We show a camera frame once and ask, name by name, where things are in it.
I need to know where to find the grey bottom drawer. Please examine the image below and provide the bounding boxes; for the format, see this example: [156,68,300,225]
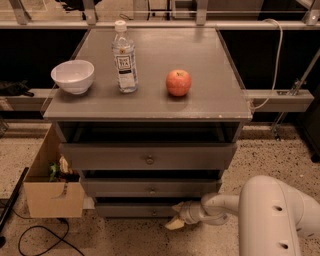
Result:
[95,197,185,218]

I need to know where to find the red apple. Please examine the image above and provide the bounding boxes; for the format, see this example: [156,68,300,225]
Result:
[166,69,192,97]

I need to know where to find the white ceramic bowl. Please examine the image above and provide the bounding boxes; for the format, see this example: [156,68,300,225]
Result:
[51,60,95,95]

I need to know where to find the grey middle drawer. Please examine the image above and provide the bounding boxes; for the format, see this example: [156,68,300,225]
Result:
[80,178,222,197]

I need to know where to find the grey drawer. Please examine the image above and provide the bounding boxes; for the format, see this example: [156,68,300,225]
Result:
[80,178,222,197]
[95,197,185,218]
[60,143,236,170]

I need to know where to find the black bar on floor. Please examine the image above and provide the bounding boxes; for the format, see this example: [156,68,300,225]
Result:
[0,167,29,233]

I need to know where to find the black floor cable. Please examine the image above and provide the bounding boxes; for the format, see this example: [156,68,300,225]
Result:
[0,199,86,256]

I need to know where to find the grey top drawer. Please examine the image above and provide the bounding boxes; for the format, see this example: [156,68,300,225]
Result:
[60,143,236,170]

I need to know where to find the white hanging cable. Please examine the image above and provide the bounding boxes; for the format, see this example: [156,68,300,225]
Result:
[249,18,284,112]

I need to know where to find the green and beige box contents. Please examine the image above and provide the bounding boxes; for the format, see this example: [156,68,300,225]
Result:
[48,156,74,182]

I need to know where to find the open cardboard box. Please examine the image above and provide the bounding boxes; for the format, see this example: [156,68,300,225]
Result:
[23,128,85,218]

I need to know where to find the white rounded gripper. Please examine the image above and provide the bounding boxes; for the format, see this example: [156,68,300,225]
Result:
[165,201,203,230]

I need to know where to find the grey wooden drawer cabinet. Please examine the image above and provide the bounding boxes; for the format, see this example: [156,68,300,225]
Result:
[43,27,253,201]

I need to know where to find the clear plastic water bottle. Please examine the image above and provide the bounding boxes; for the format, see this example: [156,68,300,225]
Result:
[112,20,138,93]

